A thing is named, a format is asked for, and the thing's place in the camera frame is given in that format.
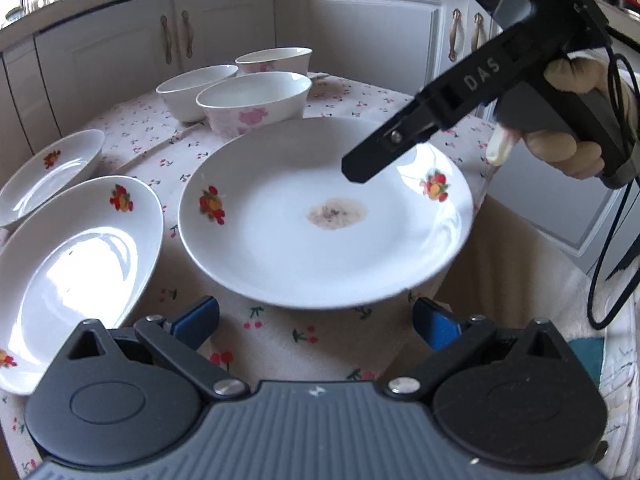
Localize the large white fruit-print plate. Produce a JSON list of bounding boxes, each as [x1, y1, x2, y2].
[[178, 118, 474, 310]]

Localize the white bowl pink flower front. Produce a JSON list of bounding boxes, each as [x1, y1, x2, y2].
[[195, 72, 312, 141]]

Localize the white bowl pink flower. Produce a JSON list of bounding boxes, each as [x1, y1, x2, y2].
[[195, 72, 312, 141], [235, 47, 312, 75]]

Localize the white bowl plain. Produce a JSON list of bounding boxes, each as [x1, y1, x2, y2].
[[155, 64, 239, 124]]

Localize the white bowl pink flower back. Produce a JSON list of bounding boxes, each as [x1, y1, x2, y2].
[[235, 47, 312, 75]]

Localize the white kitchen cabinets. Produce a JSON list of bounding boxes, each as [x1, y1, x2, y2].
[[1, 0, 499, 149]]

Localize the right gloved hand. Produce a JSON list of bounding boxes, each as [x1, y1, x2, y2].
[[487, 55, 622, 180]]

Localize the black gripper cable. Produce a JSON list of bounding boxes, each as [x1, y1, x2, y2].
[[587, 34, 640, 331]]

